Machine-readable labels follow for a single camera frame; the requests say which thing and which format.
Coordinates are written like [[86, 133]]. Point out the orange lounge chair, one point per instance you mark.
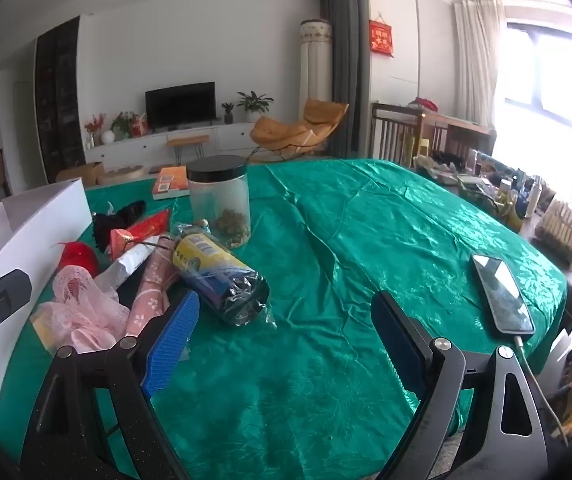
[[286, 132]]

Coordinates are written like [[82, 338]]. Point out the dark wooden chair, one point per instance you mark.
[[391, 130]]

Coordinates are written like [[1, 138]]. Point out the red cloth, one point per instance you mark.
[[426, 104]]

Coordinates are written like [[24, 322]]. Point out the grey curtain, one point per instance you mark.
[[351, 60]]

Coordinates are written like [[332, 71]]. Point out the black fabric item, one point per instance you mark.
[[115, 222]]

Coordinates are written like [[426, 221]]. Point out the white standing air conditioner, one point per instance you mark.
[[316, 70]]

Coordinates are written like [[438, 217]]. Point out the green plant with red wrap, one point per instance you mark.
[[125, 125]]

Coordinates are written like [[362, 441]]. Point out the white serrated packet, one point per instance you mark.
[[128, 265]]

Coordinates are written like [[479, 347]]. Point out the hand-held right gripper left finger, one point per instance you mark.
[[170, 345]]

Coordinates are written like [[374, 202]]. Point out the red foil packet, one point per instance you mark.
[[148, 225]]

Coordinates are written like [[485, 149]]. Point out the brown cardboard box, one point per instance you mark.
[[83, 172]]

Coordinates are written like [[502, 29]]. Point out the red wall calendar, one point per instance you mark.
[[382, 37]]

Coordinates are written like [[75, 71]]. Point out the green satin tablecloth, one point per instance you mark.
[[341, 260]]

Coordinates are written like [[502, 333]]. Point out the orange paperback book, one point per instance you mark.
[[170, 180]]

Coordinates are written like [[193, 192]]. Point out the black flat television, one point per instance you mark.
[[180, 105]]

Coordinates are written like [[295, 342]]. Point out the white television cabinet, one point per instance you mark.
[[130, 147]]

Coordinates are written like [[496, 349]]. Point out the pink mesh bath pouf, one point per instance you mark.
[[80, 310]]

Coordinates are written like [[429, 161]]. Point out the clear jar with black lid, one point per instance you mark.
[[218, 195]]

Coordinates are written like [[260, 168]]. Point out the dark wall panel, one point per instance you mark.
[[58, 100]]

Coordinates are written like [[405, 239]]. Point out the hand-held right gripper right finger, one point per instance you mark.
[[401, 345]]

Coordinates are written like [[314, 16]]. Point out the red yarn ball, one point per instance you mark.
[[78, 260]]

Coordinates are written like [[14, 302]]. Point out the beige sticks pack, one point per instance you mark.
[[561, 230]]

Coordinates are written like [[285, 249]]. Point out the large green potted plant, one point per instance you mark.
[[255, 102]]

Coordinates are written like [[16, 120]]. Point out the white curtain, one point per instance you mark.
[[478, 60]]

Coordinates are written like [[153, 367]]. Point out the small potted plant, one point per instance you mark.
[[227, 112]]

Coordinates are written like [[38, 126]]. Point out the cluster of bottles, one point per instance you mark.
[[496, 185]]

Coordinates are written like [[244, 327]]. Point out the wooden bench with metal legs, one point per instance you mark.
[[188, 139]]

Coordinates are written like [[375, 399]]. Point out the white cardboard box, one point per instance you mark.
[[40, 210]]

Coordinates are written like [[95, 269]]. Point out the window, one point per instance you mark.
[[551, 65]]

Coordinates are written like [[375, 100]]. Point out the red flower bouquet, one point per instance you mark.
[[94, 125]]

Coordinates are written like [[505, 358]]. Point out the pink flowered pack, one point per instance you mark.
[[148, 295]]

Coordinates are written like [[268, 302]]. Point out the dark roll with yellow label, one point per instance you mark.
[[215, 270]]

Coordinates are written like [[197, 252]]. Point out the black smartphone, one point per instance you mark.
[[503, 295]]

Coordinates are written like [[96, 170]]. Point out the round white vase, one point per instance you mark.
[[108, 136]]

